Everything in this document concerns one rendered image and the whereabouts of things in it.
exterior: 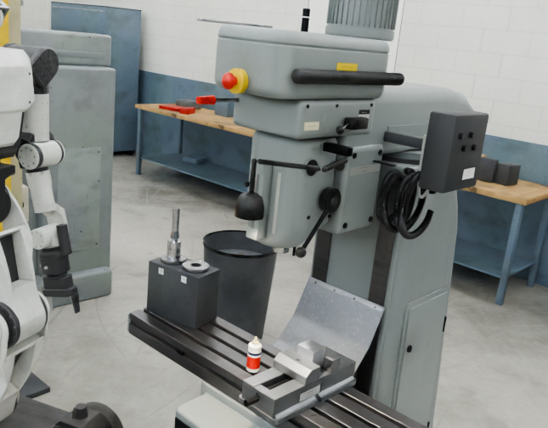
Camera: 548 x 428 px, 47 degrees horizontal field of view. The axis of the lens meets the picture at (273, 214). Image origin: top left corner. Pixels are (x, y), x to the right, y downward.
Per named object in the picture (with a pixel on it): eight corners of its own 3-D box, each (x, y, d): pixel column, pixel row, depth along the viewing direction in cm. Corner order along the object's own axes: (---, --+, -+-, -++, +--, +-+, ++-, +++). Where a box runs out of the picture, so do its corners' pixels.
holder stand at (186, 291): (194, 330, 211) (198, 274, 206) (145, 310, 222) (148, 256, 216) (217, 318, 221) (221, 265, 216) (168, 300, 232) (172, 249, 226)
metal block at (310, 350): (311, 371, 177) (313, 352, 176) (295, 363, 181) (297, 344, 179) (323, 366, 181) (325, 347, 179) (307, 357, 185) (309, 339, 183)
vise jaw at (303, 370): (305, 385, 171) (307, 373, 170) (273, 366, 179) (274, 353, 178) (319, 379, 175) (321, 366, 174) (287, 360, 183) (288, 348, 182)
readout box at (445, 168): (447, 195, 167) (461, 115, 161) (416, 187, 172) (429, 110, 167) (480, 187, 181) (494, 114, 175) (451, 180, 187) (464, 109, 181)
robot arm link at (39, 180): (22, 207, 196) (9, 145, 192) (44, 200, 205) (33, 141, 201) (49, 205, 192) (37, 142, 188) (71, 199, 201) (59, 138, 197)
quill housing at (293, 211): (287, 257, 168) (301, 138, 160) (234, 236, 181) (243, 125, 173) (330, 244, 182) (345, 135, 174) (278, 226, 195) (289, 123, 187)
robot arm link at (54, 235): (30, 264, 199) (23, 229, 197) (53, 255, 209) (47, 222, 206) (59, 265, 195) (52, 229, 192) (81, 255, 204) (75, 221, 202)
